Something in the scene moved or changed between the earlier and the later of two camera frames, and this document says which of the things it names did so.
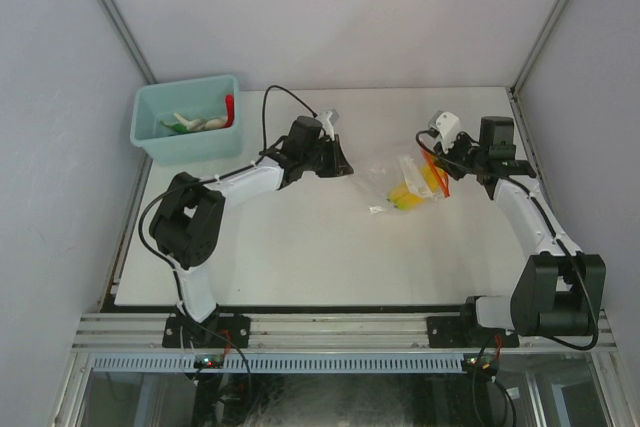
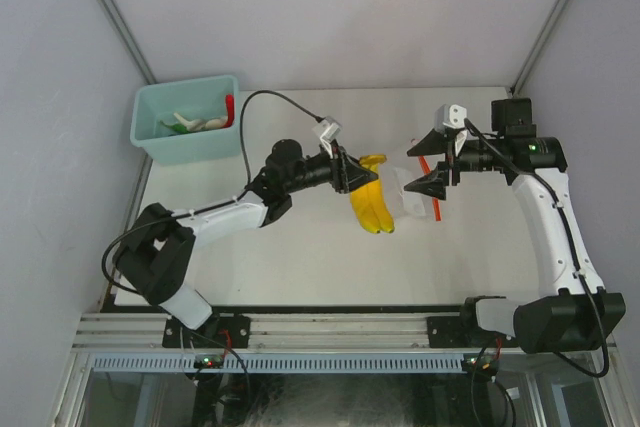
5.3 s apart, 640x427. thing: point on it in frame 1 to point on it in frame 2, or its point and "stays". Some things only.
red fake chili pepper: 230,106 stays
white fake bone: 194,125 stays
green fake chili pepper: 178,127 stays
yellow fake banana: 402,198 to 370,202
